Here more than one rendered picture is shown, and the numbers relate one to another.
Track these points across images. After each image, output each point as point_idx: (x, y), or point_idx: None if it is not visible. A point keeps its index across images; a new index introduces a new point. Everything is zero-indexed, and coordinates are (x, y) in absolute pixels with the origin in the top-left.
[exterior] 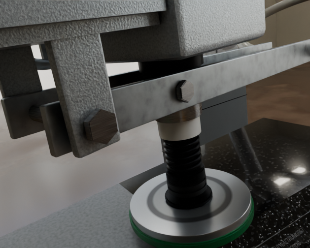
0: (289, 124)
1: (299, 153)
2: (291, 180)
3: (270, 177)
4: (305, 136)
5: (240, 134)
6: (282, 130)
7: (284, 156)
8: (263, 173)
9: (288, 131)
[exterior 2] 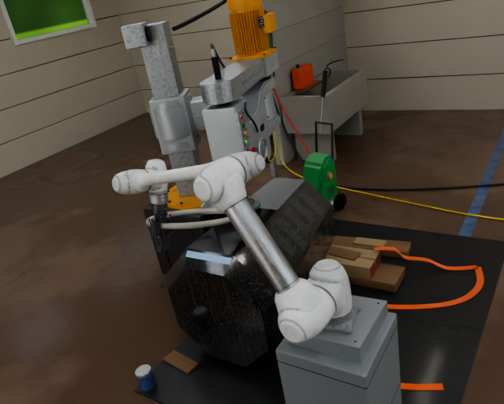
0: (219, 252)
1: (216, 235)
2: (219, 224)
3: (226, 224)
4: (213, 244)
5: (242, 240)
6: (223, 247)
7: (222, 232)
8: (228, 224)
9: (220, 247)
